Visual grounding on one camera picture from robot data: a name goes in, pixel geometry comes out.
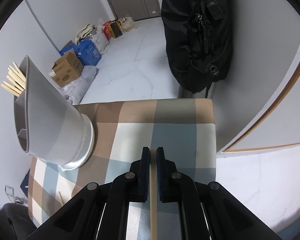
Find white wardrobe with wood trim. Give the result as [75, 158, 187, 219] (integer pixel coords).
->
[210, 5, 300, 158]

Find blue cardboard box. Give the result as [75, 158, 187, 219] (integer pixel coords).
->
[59, 40, 102, 67]

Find grey plastic mailer bags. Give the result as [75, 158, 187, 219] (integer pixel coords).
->
[61, 66, 100, 104]

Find black backpack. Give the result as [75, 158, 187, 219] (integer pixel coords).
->
[161, 0, 233, 98]

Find person's grey trouser leg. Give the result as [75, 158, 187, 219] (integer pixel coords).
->
[0, 203, 38, 240]

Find yellow black box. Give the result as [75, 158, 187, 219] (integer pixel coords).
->
[109, 19, 123, 38]

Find white plastic bag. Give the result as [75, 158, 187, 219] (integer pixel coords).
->
[120, 17, 139, 32]

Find checkered tablecloth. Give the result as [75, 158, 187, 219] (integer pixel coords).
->
[27, 99, 217, 240]

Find clear plastic bag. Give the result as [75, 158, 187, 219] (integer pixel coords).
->
[91, 19, 111, 54]

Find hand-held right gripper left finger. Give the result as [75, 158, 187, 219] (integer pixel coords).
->
[25, 146, 150, 240]

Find brown cardboard box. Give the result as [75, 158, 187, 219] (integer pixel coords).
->
[51, 51, 85, 87]

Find red bag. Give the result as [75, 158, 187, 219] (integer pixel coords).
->
[102, 21, 113, 39]

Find white grey utensil holder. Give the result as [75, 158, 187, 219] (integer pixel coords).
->
[14, 55, 95, 172]

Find bunch of wooden chopsticks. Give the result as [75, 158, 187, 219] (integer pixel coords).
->
[0, 60, 28, 97]

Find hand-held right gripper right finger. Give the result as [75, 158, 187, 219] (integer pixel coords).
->
[156, 147, 283, 240]

